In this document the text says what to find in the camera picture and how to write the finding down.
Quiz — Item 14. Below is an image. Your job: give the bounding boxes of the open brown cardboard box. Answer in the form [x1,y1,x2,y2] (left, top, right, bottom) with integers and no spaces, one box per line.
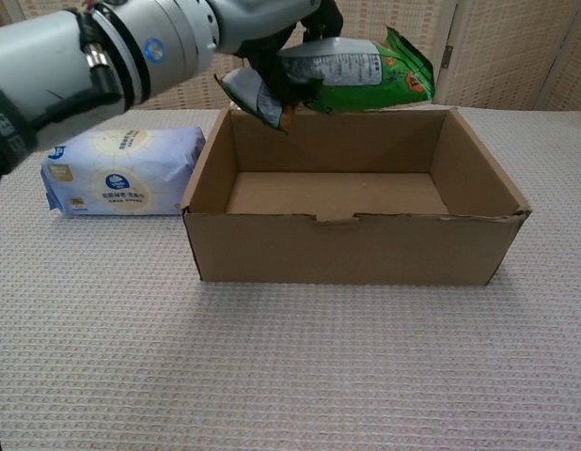
[180,106,532,287]

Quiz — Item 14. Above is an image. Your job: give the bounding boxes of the left silver hand black fingers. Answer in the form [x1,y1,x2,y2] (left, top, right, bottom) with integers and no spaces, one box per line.
[213,0,345,109]

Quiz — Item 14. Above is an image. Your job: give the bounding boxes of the green snack packet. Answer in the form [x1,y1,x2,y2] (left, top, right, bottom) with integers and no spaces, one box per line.
[213,25,436,136]

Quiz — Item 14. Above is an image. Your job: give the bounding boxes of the pale blue tissue pack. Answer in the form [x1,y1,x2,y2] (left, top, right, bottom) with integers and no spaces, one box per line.
[39,125,207,217]

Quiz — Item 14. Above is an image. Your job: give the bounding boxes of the beige woven tablecloth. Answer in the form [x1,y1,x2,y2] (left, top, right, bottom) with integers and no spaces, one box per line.
[0,105,581,451]

